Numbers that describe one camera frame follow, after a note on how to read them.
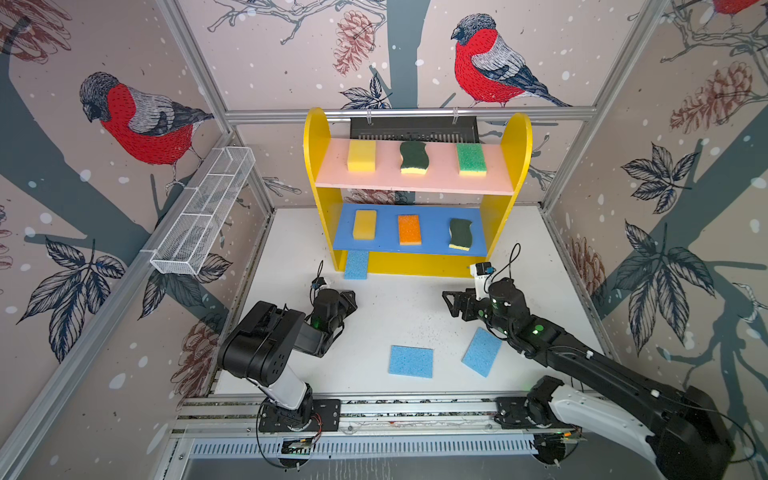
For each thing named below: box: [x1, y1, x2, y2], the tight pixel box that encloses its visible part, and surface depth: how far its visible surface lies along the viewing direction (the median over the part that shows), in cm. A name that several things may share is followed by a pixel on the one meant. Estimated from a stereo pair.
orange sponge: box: [398, 214, 422, 246], surface depth 95 cm
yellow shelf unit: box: [304, 108, 533, 276], surface depth 81 cm
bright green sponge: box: [456, 143, 487, 177], surface depth 75 cm
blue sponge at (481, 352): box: [461, 327, 503, 378], surface depth 84 cm
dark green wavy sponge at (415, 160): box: [400, 141, 429, 175], surface depth 76 cm
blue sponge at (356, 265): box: [344, 250, 369, 280], surface depth 103 cm
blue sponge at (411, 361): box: [388, 345, 434, 379], surface depth 83 cm
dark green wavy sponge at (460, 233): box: [449, 218, 473, 251], surface depth 94 cm
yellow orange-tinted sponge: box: [352, 210, 377, 241], surface depth 97 cm
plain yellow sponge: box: [347, 140, 377, 172], surface depth 76 cm
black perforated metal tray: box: [350, 116, 480, 143], surface depth 95 cm
